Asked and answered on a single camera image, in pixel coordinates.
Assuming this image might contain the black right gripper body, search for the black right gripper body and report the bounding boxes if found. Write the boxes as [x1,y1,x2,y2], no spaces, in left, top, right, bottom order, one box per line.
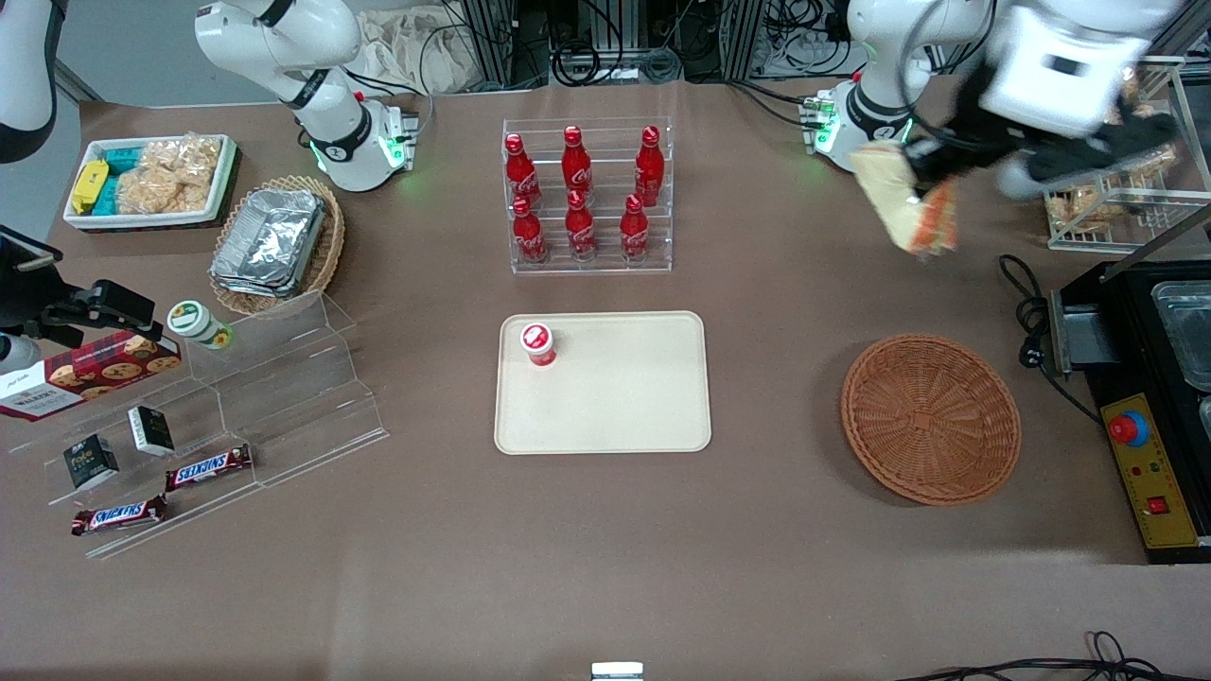
[0,225,69,343]

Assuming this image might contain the triangular sandwich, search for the triangular sandwich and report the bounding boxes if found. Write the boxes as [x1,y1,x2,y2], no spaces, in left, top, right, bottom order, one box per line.
[848,142,960,258]

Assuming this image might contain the oval tan wicker basket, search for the oval tan wicker basket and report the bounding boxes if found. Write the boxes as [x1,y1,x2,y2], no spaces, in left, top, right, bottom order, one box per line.
[208,175,346,318]

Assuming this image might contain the round brown wicker basket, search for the round brown wicker basket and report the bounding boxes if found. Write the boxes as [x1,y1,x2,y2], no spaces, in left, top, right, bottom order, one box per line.
[840,334,1023,507]

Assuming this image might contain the beige plastic tray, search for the beige plastic tray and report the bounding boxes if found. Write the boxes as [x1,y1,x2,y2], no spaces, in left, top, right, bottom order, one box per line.
[494,310,712,456]

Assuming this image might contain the red tartan cookie box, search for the red tartan cookie box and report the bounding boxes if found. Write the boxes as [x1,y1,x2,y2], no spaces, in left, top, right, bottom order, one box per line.
[0,330,183,423]

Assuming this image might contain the green lidded yogurt cup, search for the green lidded yogurt cup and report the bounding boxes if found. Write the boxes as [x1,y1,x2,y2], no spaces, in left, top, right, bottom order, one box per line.
[167,300,235,351]

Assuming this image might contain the grey metal bar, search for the grey metal bar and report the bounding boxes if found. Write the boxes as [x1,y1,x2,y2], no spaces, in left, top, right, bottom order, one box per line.
[1099,201,1211,283]

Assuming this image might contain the yellow snack packet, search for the yellow snack packet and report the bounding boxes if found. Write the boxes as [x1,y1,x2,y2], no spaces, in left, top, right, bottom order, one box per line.
[71,160,111,216]

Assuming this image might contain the clear bag puffed snacks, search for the clear bag puffed snacks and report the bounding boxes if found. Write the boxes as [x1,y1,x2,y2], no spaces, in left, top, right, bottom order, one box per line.
[140,135,225,185]
[115,163,213,217]

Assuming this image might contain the small black carton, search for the small black carton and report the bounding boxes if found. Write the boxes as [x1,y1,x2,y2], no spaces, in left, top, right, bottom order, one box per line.
[62,434,121,491]
[128,406,176,457]

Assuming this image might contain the stacked foil containers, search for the stacked foil containers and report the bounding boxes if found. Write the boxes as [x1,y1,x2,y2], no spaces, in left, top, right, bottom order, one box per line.
[209,187,328,300]

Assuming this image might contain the white rectangular plastic bin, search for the white rectangular plastic bin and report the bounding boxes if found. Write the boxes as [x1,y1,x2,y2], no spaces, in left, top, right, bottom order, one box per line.
[62,133,239,232]

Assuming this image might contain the black machine yellow panel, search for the black machine yellow panel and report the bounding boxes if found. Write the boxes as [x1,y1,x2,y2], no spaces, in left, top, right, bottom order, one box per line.
[1048,255,1211,566]

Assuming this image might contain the brown Snickers bar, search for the brown Snickers bar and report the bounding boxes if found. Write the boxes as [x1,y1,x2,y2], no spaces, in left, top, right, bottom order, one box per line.
[165,444,254,493]
[71,495,168,537]

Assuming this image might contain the clear acrylic stepped shelf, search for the clear acrylic stepped shelf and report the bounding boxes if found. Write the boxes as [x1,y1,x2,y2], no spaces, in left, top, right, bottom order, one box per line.
[8,291,391,561]

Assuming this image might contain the red cola bottle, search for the red cola bottle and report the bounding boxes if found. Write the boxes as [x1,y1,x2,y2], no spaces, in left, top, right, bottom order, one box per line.
[565,190,599,262]
[634,125,666,208]
[504,133,543,210]
[619,194,651,263]
[512,197,550,265]
[561,126,594,200]

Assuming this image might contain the clear acrylic bottle rack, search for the clear acrylic bottle rack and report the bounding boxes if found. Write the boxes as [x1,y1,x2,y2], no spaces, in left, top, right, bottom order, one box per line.
[501,116,675,276]

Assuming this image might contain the crumpled beige cloth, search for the crumpled beige cloth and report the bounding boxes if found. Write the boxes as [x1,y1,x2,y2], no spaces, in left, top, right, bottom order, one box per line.
[352,8,482,96]

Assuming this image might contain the red lidded yogurt cup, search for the red lidded yogurt cup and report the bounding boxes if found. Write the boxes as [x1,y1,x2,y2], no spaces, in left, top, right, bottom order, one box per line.
[519,323,558,369]

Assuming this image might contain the white wire rack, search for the white wire rack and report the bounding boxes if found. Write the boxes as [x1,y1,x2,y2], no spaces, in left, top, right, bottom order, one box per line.
[1041,54,1211,254]

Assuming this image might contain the black power cable with plug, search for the black power cable with plug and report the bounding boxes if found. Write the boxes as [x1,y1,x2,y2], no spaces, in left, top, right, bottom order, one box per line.
[999,253,1104,424]

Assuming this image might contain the aluminium frame post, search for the aluminium frame post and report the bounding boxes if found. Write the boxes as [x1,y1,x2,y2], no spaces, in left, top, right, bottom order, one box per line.
[721,0,765,82]
[462,0,519,88]

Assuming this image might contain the coiled black cable bundle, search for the coiled black cable bundle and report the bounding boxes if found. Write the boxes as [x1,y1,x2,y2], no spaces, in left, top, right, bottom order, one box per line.
[551,33,684,88]

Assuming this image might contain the black floor cables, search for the black floor cables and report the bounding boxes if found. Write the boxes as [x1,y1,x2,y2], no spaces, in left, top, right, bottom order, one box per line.
[894,631,1211,681]

